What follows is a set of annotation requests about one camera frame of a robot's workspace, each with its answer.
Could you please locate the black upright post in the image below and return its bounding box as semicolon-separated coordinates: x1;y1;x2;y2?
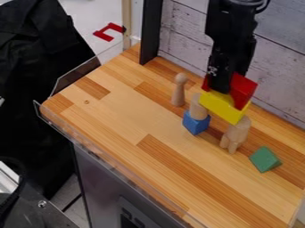
137;0;166;66

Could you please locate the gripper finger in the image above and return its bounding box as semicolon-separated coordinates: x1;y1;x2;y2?
206;49;235;94

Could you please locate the wooden peg figure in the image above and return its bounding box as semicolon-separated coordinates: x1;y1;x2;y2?
170;72;190;108

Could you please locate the wooden arch block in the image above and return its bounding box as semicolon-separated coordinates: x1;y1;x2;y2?
218;115;253;155

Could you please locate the yellow block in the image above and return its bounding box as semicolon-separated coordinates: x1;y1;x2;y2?
197;90;253;126

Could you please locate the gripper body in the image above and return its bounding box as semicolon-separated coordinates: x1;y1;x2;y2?
203;28;259;77

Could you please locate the blue block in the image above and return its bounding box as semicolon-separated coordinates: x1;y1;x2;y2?
181;110;212;136

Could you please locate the black fabric cover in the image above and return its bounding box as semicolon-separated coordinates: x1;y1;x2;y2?
0;0;98;200

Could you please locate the red bracket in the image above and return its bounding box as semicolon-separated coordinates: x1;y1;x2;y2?
91;21;127;43

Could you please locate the wooden cylinder block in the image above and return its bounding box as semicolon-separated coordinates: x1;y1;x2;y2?
188;92;211;121

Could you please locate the green block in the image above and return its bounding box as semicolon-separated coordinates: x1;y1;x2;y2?
247;145;284;174

